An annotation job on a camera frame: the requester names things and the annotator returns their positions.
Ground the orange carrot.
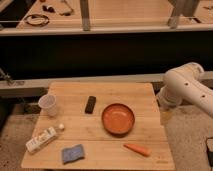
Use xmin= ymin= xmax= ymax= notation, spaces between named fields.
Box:
xmin=124 ymin=143 xmax=151 ymax=157

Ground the orange ceramic bowl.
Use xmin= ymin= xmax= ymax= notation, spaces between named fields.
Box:
xmin=101 ymin=103 xmax=135 ymax=136

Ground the metal clamp at left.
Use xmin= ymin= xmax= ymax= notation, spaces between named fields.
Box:
xmin=0 ymin=68 xmax=25 ymax=86

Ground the grey metal post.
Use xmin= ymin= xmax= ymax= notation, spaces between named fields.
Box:
xmin=80 ymin=0 xmax=90 ymax=31

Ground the black coiled cable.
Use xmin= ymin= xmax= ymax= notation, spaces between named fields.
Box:
xmin=23 ymin=13 xmax=50 ymax=27

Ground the blue sponge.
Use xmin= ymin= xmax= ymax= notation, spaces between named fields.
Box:
xmin=62 ymin=144 xmax=85 ymax=164

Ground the white plastic bottle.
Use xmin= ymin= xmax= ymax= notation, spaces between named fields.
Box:
xmin=25 ymin=124 xmax=65 ymax=154

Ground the grey metal bracket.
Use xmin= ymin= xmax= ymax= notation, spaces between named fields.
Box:
xmin=167 ymin=0 xmax=200 ymax=29

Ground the black rectangular block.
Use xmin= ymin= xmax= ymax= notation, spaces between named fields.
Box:
xmin=85 ymin=96 xmax=96 ymax=114

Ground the black device at right edge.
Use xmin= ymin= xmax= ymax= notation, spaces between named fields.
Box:
xmin=205 ymin=137 xmax=213 ymax=167

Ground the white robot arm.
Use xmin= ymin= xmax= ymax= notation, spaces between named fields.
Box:
xmin=156 ymin=62 xmax=213 ymax=118

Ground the clear plastic cup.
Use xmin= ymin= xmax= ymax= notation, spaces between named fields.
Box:
xmin=38 ymin=94 xmax=58 ymax=117

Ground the small black object on bench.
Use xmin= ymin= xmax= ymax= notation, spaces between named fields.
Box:
xmin=42 ymin=5 xmax=55 ymax=13

